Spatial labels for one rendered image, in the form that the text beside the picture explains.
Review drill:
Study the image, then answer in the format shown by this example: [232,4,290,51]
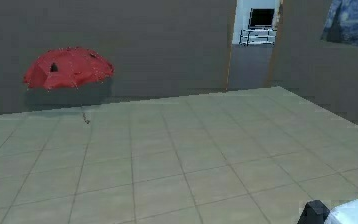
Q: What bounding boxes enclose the white rounded object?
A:
[324,196,358,224]

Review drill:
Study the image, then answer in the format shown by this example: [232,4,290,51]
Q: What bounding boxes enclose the black block object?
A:
[296,199,331,224]

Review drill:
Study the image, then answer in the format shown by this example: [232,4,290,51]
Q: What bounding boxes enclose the blue swirly framed painting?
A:
[320,0,358,48]

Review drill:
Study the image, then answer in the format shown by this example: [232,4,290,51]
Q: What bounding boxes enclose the red open umbrella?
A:
[22,46,115,125]

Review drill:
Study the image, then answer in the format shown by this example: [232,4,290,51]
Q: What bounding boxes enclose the black television set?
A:
[248,8,276,30]

